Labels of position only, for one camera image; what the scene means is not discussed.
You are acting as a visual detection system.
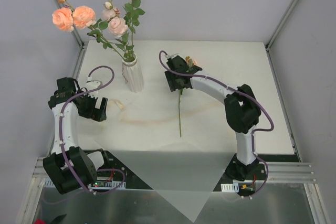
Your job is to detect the right aluminium frame post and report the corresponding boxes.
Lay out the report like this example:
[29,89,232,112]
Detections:
[265,0,318,50]

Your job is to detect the red object at bottom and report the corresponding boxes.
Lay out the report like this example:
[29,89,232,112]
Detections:
[33,219,46,224]

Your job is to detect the white cable duct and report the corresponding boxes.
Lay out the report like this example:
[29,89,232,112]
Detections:
[220,182,239,193]
[44,179,126,190]

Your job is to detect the pale pink rose stem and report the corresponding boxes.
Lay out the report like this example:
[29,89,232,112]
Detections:
[101,0,135,62]

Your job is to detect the left white cable duct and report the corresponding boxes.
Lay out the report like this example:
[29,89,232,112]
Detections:
[44,179,126,190]

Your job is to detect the white wrapping paper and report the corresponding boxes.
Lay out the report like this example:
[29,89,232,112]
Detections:
[97,95,236,221]

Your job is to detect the white ribbed ceramic vase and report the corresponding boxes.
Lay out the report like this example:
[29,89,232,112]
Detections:
[122,54,144,93]

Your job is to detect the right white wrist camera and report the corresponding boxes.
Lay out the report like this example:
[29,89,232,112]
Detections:
[165,54,179,60]

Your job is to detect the black object at bottom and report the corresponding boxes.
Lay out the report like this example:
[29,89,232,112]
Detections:
[50,214,67,224]

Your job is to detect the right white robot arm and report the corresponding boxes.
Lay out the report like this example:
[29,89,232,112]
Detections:
[165,55,261,179]

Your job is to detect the pink flowers with green leaves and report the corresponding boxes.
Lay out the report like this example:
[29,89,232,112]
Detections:
[178,56,197,137]

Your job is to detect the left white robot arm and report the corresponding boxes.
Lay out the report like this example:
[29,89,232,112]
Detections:
[43,77,111,194]

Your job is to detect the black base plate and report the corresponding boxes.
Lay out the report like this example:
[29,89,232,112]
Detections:
[107,151,299,192]

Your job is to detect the right white cable duct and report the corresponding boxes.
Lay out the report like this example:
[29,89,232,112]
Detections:
[220,182,239,193]

